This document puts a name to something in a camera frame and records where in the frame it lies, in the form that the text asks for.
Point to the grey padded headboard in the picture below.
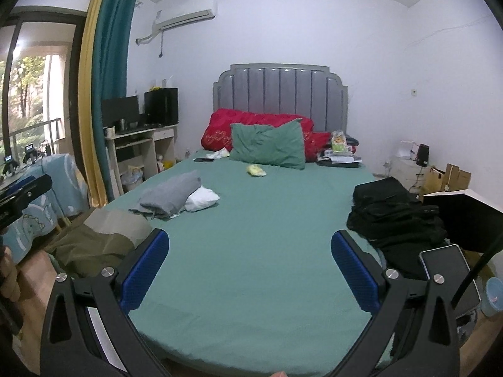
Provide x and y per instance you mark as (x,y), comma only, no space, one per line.
(281,90)

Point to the red quilt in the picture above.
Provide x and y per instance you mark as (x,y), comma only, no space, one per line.
(220,131)

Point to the colourful snack bag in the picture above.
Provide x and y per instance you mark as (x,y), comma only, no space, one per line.
(340,141)

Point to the olive and beige jacket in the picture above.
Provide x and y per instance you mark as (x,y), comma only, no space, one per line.
(94,243)

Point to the brown paper bag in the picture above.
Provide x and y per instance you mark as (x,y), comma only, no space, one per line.
(448,178)

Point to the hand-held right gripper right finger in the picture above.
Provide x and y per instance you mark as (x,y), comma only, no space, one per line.
(353,273)

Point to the black smartphone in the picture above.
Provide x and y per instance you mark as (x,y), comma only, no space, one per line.
(204,160)

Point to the bin with white bag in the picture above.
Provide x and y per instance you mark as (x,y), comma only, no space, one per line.
(133,178)

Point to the black computer tower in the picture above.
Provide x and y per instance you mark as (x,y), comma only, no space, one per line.
(161,106)

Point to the blue printed blanket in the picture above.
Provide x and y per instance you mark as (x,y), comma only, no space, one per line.
(43,196)

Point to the light blue bucket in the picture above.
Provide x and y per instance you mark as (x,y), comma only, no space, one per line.
(490,296)

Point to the pile of black clothes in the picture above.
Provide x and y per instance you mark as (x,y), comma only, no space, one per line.
(393,216)

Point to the stack of magazines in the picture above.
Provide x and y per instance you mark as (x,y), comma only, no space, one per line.
(340,160)

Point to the glass balcony door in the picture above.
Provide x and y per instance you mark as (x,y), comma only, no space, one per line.
(35,86)

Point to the yellow curtain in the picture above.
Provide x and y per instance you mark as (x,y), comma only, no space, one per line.
(88,98)

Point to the black cylinder speaker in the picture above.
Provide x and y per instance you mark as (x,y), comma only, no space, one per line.
(422,155)

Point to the white cup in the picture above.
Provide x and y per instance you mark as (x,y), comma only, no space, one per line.
(110,131)

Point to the white nightstand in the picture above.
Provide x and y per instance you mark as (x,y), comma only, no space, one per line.
(404,172)

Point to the white paper sheet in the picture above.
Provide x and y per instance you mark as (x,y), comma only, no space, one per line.
(222,153)

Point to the green pillow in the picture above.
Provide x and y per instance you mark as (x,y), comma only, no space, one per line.
(269,145)

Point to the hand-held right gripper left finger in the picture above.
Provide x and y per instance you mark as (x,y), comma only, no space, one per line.
(145,269)

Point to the white air conditioner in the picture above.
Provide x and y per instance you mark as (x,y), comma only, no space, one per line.
(184,13)

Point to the black flat board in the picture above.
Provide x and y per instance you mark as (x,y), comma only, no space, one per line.
(471,220)

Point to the white cloth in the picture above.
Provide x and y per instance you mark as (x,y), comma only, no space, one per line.
(202,199)

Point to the smartphone on stand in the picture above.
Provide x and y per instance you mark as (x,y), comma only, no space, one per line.
(452,279)

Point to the grey folded garment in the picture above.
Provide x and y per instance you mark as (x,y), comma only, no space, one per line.
(169,194)

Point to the white air conditioner pipe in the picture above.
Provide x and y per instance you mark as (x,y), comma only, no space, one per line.
(151,39)

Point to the teal curtain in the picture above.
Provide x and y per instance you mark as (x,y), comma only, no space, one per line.
(112,94)

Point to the white computer desk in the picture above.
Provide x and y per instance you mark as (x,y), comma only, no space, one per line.
(137,145)

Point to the black monitor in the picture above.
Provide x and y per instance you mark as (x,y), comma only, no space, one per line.
(120,110)

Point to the person's left hand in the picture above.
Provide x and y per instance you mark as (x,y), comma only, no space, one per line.
(8,280)

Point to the small yellow packet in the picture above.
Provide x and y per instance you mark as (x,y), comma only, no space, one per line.
(256,170)

